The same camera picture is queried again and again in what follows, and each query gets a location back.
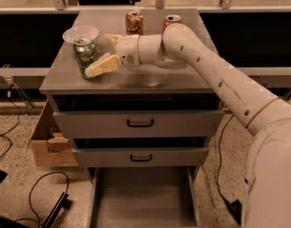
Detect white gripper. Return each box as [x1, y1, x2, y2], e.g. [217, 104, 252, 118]
[85, 34, 140, 78]

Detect green soda can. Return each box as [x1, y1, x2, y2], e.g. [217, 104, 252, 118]
[73, 36, 95, 78]

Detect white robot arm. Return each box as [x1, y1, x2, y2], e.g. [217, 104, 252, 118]
[86, 23, 291, 228]

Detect gold brown soda can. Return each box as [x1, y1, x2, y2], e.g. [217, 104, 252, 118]
[126, 10, 144, 35]

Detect orange soda can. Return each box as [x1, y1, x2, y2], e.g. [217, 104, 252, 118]
[163, 14, 183, 30]

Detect grey drawer cabinet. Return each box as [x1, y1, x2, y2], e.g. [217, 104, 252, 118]
[39, 9, 235, 182]

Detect top grey drawer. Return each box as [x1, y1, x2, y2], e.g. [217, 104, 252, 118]
[53, 110, 223, 139]

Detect grey drawer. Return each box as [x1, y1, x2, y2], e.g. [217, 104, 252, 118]
[53, 110, 223, 139]
[87, 167, 201, 228]
[72, 147, 208, 167]

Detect middle grey drawer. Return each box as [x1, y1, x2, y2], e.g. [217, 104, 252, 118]
[72, 147, 208, 167]

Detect bottom grey drawer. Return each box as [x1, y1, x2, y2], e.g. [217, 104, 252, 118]
[87, 167, 201, 228]

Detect white bowl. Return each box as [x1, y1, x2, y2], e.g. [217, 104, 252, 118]
[62, 26, 99, 45]

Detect cardboard box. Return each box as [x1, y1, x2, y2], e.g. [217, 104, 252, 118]
[30, 102, 77, 167]

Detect black stand leg left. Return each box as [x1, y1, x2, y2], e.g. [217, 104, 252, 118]
[42, 193, 71, 228]

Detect black power adapter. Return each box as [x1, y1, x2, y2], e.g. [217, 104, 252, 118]
[227, 199, 242, 224]

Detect black cable left wall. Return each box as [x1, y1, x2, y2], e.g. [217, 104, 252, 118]
[0, 84, 22, 160]

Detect black cable left floor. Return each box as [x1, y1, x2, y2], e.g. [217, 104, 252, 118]
[13, 171, 70, 226]

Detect black cable right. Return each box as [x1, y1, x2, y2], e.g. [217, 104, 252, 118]
[215, 114, 235, 204]

